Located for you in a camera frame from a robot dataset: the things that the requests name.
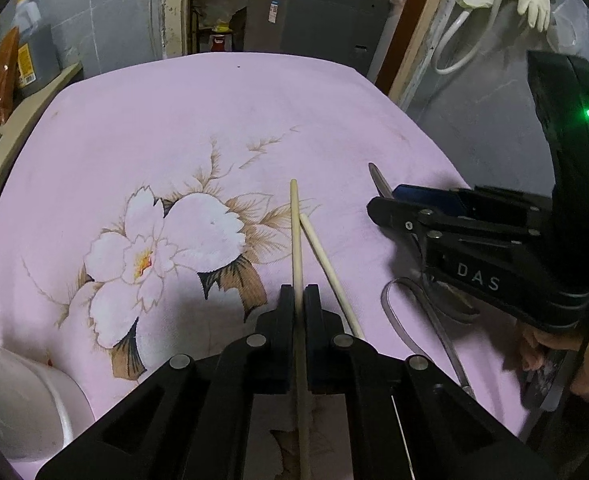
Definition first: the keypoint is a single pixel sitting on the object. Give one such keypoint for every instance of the white plastic utensil basket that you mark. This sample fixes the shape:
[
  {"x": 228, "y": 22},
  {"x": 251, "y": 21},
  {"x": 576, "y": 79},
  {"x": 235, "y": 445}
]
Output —
[{"x": 19, "y": 400}]

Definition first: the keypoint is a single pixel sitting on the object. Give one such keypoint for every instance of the clear plastic jug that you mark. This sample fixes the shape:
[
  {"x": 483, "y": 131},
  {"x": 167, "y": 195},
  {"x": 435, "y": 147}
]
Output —
[{"x": 27, "y": 15}]

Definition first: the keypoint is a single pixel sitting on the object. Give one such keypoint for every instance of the wooden chopstick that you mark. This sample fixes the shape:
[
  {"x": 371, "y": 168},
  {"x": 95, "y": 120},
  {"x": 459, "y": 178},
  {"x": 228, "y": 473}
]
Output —
[
  {"x": 297, "y": 240},
  {"x": 324, "y": 260}
]

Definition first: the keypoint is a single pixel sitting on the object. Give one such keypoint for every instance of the pink floral cloth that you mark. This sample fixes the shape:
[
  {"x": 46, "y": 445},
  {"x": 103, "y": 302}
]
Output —
[{"x": 174, "y": 135}]

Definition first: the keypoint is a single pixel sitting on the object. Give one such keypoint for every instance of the orange snack bag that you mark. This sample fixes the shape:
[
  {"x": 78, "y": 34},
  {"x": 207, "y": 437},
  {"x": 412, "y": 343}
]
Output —
[{"x": 3, "y": 80}]

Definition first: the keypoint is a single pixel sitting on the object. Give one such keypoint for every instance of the wooden door frame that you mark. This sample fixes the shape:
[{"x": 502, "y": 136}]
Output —
[{"x": 419, "y": 30}]

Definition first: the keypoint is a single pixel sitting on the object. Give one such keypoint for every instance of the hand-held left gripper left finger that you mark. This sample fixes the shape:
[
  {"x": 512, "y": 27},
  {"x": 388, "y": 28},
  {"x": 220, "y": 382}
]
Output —
[{"x": 287, "y": 320}]

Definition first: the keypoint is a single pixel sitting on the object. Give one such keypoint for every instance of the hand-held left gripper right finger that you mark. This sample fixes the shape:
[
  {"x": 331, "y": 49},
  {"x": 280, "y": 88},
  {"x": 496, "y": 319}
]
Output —
[{"x": 312, "y": 320}]

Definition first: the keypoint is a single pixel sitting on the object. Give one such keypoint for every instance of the grey metal cabinet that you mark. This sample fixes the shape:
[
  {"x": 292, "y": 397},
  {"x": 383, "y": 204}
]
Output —
[{"x": 319, "y": 25}]

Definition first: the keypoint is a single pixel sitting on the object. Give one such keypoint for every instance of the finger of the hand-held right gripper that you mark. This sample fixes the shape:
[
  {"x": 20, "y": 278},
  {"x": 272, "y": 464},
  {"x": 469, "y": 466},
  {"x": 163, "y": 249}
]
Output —
[
  {"x": 429, "y": 197},
  {"x": 394, "y": 212}
]

